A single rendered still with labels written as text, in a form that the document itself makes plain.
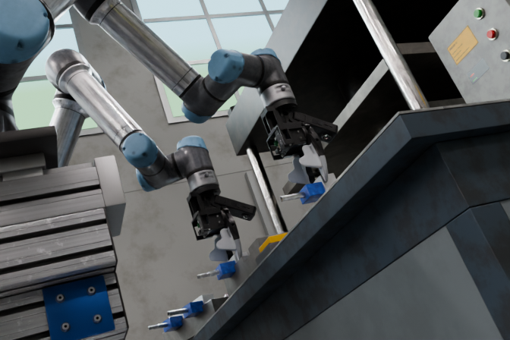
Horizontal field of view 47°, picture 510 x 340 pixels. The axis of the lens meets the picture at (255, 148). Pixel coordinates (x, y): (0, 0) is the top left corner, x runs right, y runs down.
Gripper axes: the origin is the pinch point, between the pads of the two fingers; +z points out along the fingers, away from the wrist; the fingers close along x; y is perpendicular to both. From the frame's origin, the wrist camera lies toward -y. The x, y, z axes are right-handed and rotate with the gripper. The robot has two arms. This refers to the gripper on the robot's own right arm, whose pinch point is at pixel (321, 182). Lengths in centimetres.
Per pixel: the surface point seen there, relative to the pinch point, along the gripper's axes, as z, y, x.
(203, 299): 8.0, 18.3, -43.6
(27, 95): -214, 26, -258
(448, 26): -49, -73, -7
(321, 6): -87, -57, -38
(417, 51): -55, -78, -27
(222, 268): 5.9, 17.1, -27.1
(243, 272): 9.3, 14.3, -22.3
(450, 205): 26, 16, 48
